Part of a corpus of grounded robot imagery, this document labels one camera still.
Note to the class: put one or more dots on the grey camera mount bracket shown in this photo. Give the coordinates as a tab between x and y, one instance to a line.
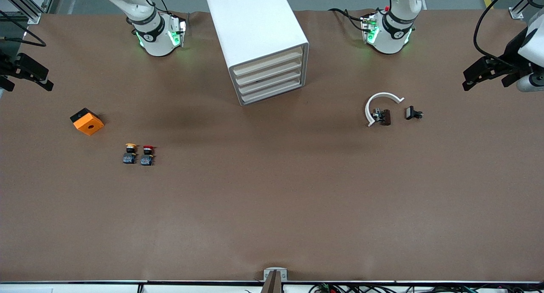
275	277

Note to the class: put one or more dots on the cream cabinet drawer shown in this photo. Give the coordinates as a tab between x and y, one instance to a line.
270	83
267	63
268	73
272	92

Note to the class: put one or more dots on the brown table mat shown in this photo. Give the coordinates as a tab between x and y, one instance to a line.
272	199

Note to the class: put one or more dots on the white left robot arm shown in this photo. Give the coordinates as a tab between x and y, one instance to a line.
389	40

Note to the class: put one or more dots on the white drawer cabinet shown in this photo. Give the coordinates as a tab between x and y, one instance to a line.
255	25

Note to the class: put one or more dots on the brown contact block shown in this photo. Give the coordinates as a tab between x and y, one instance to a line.
385	117

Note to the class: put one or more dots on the yellow push button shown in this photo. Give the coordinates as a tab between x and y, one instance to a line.
130	158

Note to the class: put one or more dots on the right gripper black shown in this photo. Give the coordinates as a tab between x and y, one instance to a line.
5	66

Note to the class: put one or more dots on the small black switch part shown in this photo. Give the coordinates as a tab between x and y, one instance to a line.
410	112

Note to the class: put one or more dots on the aluminium frame profile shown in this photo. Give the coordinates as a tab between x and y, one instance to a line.
519	11
32	12

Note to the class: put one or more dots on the red push button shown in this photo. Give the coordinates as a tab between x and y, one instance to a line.
147	160

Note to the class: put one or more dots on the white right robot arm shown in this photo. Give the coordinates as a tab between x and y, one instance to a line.
155	40

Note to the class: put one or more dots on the orange box with hole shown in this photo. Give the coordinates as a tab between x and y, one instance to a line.
89	125

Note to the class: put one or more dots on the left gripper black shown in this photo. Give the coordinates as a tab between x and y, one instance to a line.
511	53

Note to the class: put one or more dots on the white table edge rail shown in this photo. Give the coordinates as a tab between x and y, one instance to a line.
85	288

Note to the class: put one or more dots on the white curved plastic bracket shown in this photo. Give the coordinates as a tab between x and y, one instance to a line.
382	94

